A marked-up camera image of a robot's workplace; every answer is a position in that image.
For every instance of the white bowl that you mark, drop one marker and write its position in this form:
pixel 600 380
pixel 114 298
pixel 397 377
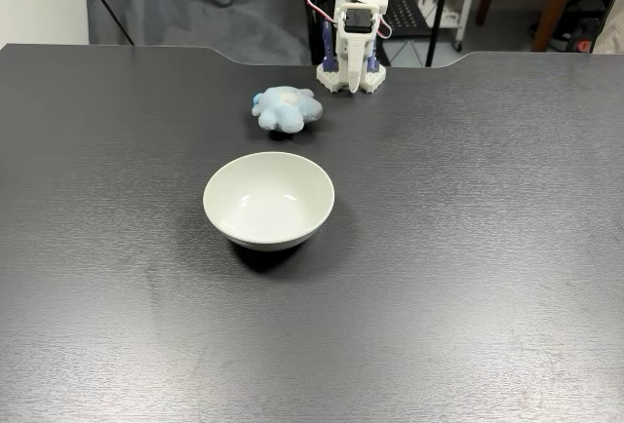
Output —
pixel 268 228

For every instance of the beige cloth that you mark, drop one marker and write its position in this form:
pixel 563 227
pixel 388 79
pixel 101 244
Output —
pixel 614 33

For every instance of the black perforated shelf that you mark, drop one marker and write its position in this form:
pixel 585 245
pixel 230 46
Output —
pixel 404 4

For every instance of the thin black pole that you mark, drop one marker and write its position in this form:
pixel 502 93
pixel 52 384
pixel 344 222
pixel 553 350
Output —
pixel 105 1

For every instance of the grey cloth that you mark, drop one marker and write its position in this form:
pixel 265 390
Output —
pixel 195 13

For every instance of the black vacuum cleaner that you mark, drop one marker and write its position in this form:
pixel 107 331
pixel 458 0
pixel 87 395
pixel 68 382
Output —
pixel 585 9

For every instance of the blue clamp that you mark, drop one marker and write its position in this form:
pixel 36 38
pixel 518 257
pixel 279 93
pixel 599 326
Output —
pixel 373 60
pixel 327 48

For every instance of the skyblue plush doll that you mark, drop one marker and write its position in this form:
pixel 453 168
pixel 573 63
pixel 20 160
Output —
pixel 285 111

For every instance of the thick wooden leg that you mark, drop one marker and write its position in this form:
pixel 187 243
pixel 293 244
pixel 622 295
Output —
pixel 556 4

